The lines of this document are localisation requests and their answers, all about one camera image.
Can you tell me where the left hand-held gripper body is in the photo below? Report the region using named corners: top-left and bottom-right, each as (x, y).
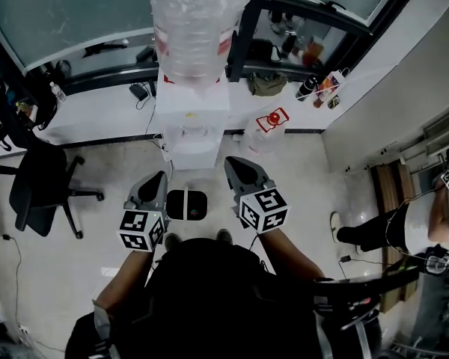
top-left (115, 201), bottom-right (171, 253)

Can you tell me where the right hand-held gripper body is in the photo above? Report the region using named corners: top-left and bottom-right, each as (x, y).
top-left (231, 182), bottom-right (291, 235)

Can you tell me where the black pad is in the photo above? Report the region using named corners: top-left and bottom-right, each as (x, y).
top-left (166, 186), bottom-right (209, 222)

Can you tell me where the person's left forearm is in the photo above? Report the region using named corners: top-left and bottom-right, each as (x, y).
top-left (93, 250), bottom-right (155, 318)

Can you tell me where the person's right forearm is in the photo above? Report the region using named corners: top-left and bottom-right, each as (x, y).
top-left (256, 227), bottom-right (325, 280)

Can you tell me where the olive green bag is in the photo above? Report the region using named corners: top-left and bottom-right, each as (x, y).
top-left (246, 72), bottom-right (289, 97)

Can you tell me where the person's black clothing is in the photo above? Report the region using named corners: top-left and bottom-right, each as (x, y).
top-left (64, 237), bottom-right (383, 359)

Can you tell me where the black thermos bottle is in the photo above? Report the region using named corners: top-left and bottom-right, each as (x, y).
top-left (295, 76), bottom-right (320, 102)

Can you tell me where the black office chair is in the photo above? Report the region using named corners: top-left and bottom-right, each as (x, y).
top-left (0, 139), bottom-right (106, 240)

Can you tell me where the white paper bag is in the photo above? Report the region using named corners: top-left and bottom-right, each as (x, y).
top-left (314, 68), bottom-right (351, 101)

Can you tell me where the small clear water bottle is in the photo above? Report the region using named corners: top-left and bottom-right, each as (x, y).
top-left (49, 81), bottom-right (67, 103)

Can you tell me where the wooden bench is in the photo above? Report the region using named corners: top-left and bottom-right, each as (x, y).
top-left (370, 160), bottom-right (421, 314)

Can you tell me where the black backpack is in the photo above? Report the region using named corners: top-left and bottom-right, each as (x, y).
top-left (0, 73), bottom-right (58, 152)

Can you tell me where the black-framed window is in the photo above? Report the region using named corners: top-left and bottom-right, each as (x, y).
top-left (0, 0), bottom-right (430, 91)

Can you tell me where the empty clear jug red handle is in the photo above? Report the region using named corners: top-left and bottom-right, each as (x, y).
top-left (242, 106), bottom-right (290, 156)

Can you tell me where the black floor cable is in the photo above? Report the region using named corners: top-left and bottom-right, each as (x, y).
top-left (0, 233), bottom-right (33, 338)

